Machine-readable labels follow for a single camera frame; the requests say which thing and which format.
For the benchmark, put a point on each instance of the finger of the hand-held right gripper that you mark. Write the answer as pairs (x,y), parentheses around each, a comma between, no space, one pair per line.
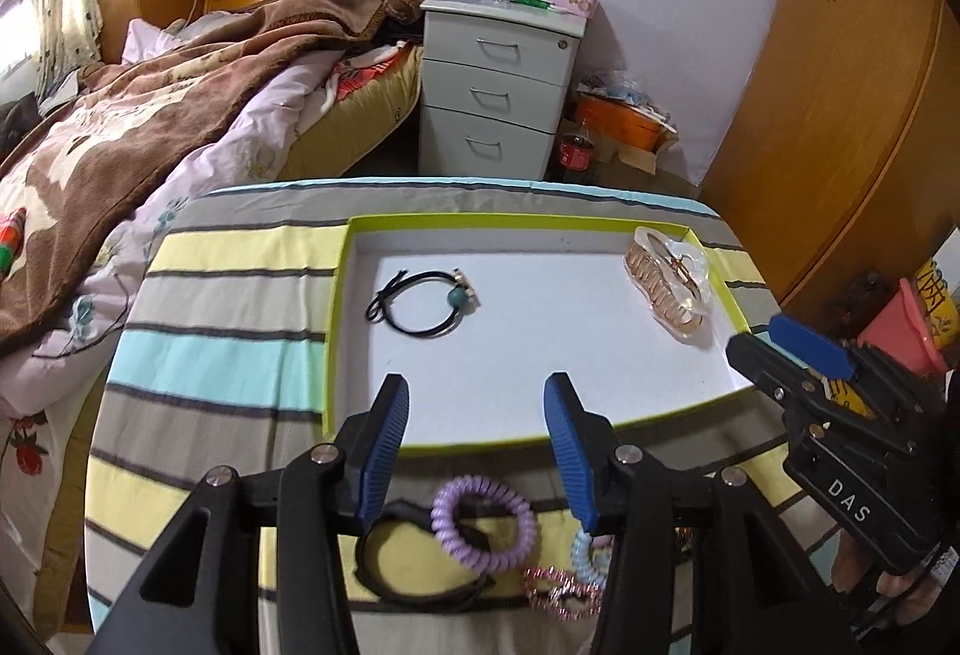
(814,347)
(780,381)

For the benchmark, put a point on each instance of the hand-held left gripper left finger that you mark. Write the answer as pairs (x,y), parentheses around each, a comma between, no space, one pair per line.
(386,445)

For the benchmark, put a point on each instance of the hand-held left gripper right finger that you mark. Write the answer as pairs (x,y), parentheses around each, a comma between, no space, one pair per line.
(570,452)

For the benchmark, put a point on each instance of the white tray with green rim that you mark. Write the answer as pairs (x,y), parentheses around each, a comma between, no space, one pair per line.
(540,340)

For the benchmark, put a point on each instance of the pink rhinestone hair clip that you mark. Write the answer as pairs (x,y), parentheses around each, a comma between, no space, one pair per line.
(540,580)

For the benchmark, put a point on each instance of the black wristband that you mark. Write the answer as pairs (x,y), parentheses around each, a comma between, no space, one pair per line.
(427,596)

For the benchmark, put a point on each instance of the person's right hand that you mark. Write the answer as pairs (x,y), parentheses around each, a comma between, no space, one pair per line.
(900,591)

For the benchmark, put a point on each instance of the yellow printed bag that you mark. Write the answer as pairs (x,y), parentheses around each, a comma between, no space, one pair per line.
(941,295)

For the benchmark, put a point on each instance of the clear pink hair claw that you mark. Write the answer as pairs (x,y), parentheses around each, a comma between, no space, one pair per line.
(664,287)

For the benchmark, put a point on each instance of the large wooden closet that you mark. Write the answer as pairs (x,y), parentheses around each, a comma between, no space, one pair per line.
(840,100)

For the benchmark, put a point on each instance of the cardboard box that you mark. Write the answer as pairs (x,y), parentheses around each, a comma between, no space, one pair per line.
(641,158)

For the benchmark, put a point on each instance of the cola bottle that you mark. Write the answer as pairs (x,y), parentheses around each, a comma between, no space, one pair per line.
(574,156)

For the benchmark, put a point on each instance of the orange storage box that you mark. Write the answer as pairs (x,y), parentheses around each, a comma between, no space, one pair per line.
(615,118)

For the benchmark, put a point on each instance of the yellow mattress cover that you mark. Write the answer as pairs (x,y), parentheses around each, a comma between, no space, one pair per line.
(337,137)

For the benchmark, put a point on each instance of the plastic bags pile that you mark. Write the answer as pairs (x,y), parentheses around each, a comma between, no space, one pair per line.
(622,88)

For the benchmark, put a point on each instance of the pale floral quilt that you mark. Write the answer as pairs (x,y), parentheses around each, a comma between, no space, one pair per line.
(255,130)

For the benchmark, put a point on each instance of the white drawer nightstand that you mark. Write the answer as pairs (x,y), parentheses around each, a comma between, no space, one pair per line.
(487,100)

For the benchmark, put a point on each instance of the red patterned pillow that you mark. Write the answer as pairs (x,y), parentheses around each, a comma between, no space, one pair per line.
(360,77)

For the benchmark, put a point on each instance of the brown printed blanket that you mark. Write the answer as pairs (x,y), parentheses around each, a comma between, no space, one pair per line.
(150,130)

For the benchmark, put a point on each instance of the red green plush item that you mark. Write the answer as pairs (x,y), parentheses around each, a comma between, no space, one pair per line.
(11,242)

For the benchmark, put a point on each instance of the white pillow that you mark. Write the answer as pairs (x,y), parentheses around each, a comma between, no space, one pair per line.
(150,39)

